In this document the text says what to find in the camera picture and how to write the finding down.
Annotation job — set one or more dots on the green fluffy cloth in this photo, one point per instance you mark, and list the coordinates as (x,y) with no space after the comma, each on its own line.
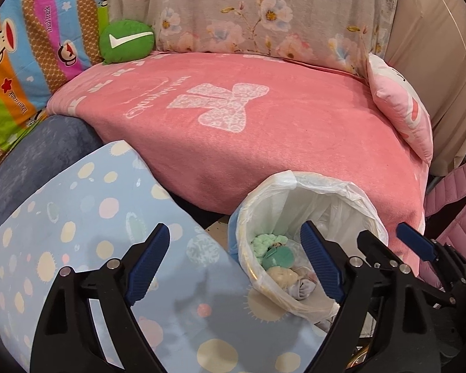
(264,243)

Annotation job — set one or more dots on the trash bin with white liner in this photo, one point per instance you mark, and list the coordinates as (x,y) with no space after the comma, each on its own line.
(334,202)

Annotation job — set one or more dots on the pink puffer jacket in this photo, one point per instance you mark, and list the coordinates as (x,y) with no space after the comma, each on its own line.
(458,202)

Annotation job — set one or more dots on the grey floral pillow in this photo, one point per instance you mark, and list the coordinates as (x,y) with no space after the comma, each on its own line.
(256,7)

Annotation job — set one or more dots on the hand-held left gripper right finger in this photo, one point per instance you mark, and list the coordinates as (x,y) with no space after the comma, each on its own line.
(322,260)

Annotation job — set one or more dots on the light blue dotted cloth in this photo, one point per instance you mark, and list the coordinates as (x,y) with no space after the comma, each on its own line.
(81,202)

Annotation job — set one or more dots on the colourful striped monkey cushion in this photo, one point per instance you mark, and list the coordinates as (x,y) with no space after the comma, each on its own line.
(31,46)

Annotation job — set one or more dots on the pink blanket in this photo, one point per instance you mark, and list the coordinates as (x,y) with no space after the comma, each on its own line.
(275,143)

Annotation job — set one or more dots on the beige cloth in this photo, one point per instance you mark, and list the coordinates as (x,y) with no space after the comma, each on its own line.
(281,278)

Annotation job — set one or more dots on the beige sofa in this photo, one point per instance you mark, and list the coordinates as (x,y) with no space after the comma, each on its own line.
(431,27)

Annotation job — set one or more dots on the light blue trash bin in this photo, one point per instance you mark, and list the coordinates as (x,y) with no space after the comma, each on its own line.
(233,233)

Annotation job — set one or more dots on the blue-grey cushion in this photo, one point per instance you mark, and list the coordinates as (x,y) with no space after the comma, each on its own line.
(42,147)

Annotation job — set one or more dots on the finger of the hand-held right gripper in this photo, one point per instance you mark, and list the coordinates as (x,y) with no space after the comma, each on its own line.
(376,250)
(415,241)

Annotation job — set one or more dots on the teal green cloth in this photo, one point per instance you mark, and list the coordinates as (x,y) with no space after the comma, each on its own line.
(281,258)

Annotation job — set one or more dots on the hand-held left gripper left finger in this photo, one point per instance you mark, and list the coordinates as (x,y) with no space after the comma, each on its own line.
(147,264)

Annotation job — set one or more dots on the light blue balled sock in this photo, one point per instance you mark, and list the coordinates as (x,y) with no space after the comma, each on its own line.
(305,285)

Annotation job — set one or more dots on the small pink pillow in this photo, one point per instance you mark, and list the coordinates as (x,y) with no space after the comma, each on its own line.
(400,105)

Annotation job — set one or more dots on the green check mark cushion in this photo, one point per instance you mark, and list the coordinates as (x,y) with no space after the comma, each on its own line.
(124,42)

